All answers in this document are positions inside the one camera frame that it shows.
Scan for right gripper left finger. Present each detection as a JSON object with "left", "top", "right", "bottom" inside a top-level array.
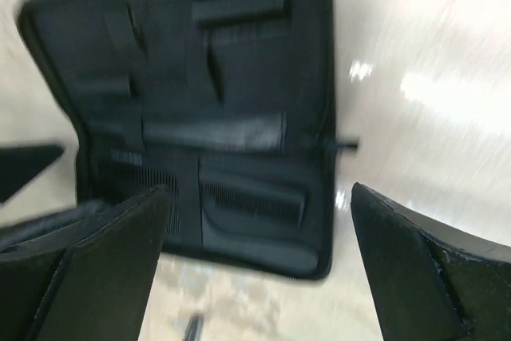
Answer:
[{"left": 1, "top": 187, "right": 171, "bottom": 340}]

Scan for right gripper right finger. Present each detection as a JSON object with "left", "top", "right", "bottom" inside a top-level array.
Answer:
[{"left": 351, "top": 183, "right": 510, "bottom": 340}]

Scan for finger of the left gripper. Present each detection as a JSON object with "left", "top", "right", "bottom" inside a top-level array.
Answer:
[{"left": 1, "top": 144, "right": 64, "bottom": 204}]

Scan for black hair comb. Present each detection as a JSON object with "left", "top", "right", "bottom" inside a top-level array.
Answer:
[{"left": 96, "top": 157, "right": 306, "bottom": 236}]

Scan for black zip tool case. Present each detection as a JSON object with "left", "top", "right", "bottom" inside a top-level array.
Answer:
[{"left": 16, "top": 0, "right": 358, "bottom": 281}]

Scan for silver scissors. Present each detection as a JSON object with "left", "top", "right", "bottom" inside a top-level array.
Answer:
[{"left": 182, "top": 314, "right": 204, "bottom": 341}]

